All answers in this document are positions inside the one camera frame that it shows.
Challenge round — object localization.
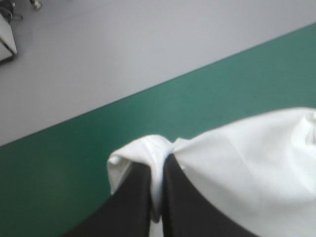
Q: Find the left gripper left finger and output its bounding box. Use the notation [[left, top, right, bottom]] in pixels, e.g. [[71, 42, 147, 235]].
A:
[[58, 163, 154, 237]]

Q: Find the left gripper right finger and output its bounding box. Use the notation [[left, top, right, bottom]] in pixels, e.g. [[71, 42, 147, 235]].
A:
[[161, 153, 260, 237]]

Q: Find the white T-shirt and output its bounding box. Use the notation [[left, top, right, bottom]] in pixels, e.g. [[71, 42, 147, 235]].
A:
[[107, 106, 316, 237]]

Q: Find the white cabinet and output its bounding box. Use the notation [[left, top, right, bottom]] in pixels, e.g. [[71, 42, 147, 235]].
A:
[[0, 13, 18, 64]]

